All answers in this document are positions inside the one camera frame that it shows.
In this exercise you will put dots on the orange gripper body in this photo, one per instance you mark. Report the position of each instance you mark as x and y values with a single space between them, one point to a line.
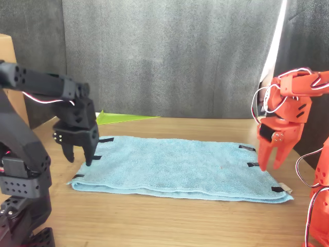
288 131

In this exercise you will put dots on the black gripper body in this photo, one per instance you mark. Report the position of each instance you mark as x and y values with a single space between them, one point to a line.
77 135

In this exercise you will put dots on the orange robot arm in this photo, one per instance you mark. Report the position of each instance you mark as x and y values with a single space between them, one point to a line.
295 103

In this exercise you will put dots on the light blue microfiber towel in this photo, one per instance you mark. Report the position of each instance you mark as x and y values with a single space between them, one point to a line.
167 164

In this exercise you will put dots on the grey fabric backdrop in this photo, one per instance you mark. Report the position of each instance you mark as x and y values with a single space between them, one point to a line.
167 51

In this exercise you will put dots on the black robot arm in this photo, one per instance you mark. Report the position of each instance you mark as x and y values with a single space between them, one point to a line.
23 146

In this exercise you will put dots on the brown cardboard box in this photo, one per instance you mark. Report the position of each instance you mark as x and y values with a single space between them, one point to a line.
7 49

